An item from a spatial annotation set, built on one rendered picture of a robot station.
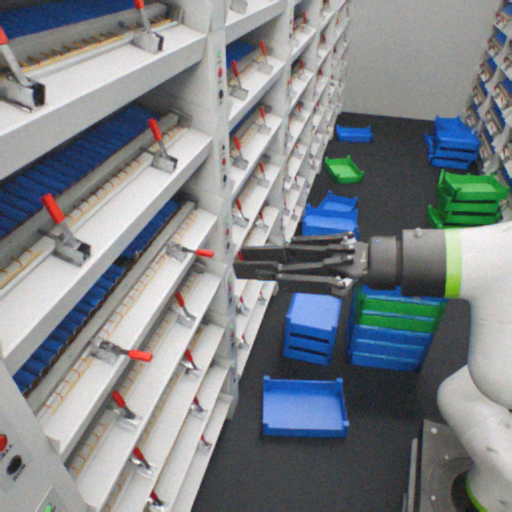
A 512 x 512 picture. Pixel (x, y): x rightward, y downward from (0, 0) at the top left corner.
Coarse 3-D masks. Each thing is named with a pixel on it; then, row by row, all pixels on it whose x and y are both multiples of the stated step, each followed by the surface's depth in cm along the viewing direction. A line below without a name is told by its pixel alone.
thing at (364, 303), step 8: (360, 288) 155; (360, 296) 151; (360, 304) 152; (368, 304) 152; (376, 304) 151; (384, 304) 150; (392, 304) 150; (400, 304) 149; (408, 304) 148; (416, 304) 148; (424, 304) 148; (440, 304) 146; (392, 312) 152; (400, 312) 151; (408, 312) 151; (416, 312) 150; (424, 312) 149; (432, 312) 149; (440, 312) 148
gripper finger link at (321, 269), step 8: (344, 256) 57; (352, 256) 57; (296, 264) 60; (304, 264) 59; (312, 264) 59; (320, 264) 58; (328, 264) 57; (336, 264) 57; (344, 264) 57; (280, 272) 59; (288, 272) 59; (296, 272) 59; (304, 272) 59; (312, 272) 59; (320, 272) 58; (328, 272) 58
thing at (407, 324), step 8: (360, 312) 155; (360, 320) 157; (368, 320) 156; (376, 320) 156; (384, 320) 155; (392, 320) 154; (400, 320) 154; (408, 320) 153; (416, 320) 153; (400, 328) 156; (408, 328) 155; (416, 328) 155; (424, 328) 154; (432, 328) 153
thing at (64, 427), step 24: (192, 192) 97; (192, 216) 96; (216, 216) 98; (192, 240) 90; (168, 264) 83; (168, 288) 78; (96, 312) 70; (120, 312) 71; (144, 312) 73; (120, 336) 68; (144, 336) 74; (96, 360) 64; (120, 360) 65; (96, 384) 61; (48, 408) 56; (72, 408) 57; (96, 408) 61; (48, 432) 54; (72, 432) 55
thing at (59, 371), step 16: (192, 208) 95; (176, 224) 88; (160, 240) 83; (144, 256) 79; (160, 256) 82; (144, 272) 78; (128, 288) 72; (144, 288) 75; (112, 304) 69; (96, 320) 66; (80, 336) 63; (96, 336) 66; (80, 352) 62; (64, 368) 59; (48, 384) 56; (32, 400) 54
